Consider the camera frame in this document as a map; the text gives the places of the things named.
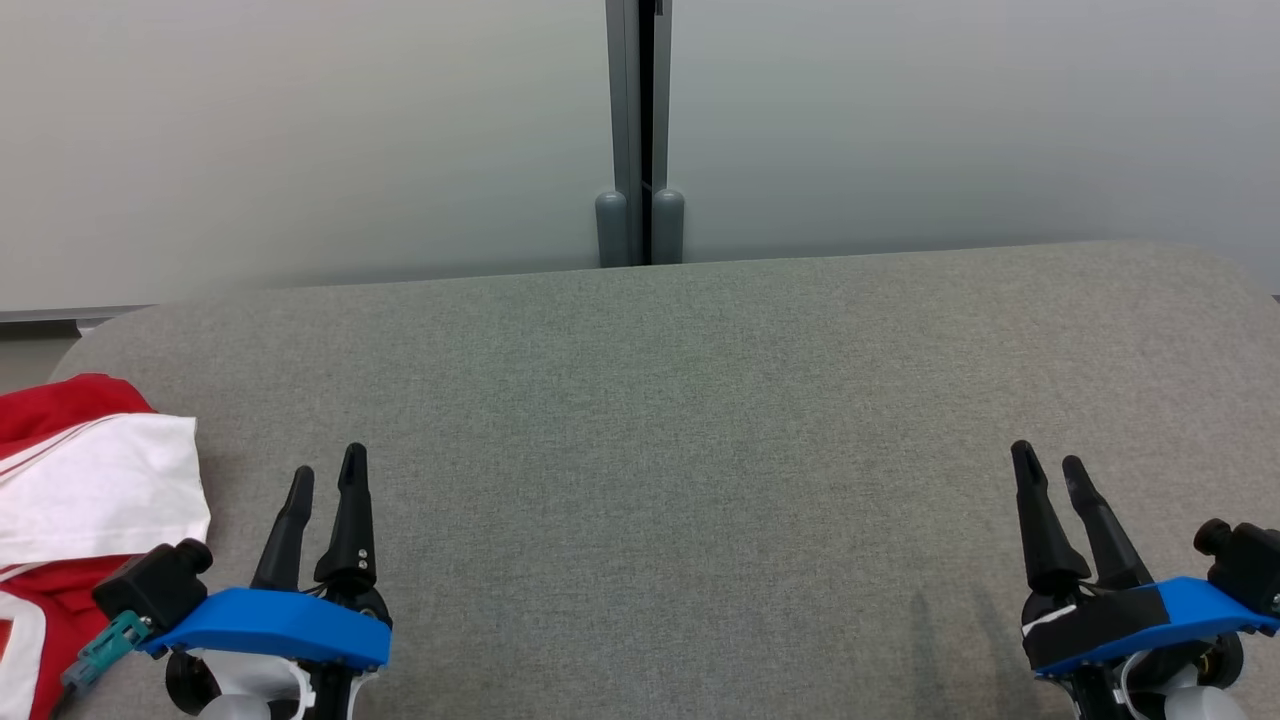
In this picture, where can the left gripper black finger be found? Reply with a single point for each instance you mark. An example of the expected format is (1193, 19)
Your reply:
(285, 540)
(352, 530)

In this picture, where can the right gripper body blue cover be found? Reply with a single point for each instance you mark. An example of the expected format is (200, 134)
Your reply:
(1120, 625)

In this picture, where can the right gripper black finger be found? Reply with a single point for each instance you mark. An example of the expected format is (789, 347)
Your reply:
(1110, 545)
(1045, 540)

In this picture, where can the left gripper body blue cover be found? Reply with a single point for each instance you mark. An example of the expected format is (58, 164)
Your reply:
(280, 625)

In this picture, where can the red jersey with white sleeves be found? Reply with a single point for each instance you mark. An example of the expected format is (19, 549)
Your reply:
(90, 490)

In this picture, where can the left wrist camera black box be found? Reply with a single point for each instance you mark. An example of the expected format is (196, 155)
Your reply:
(155, 585)

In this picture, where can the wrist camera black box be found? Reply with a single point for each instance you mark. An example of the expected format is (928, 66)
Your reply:
(1250, 565)
(155, 585)

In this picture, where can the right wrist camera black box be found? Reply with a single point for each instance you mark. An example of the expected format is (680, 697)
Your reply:
(1250, 565)

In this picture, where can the grey wall baseboard rail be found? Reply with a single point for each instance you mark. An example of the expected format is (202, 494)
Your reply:
(60, 313)

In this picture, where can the grey cylindrical post foot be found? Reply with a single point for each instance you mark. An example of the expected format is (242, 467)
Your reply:
(668, 228)
(611, 230)

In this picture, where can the grey partition frame post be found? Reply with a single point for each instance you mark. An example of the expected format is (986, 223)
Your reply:
(625, 100)

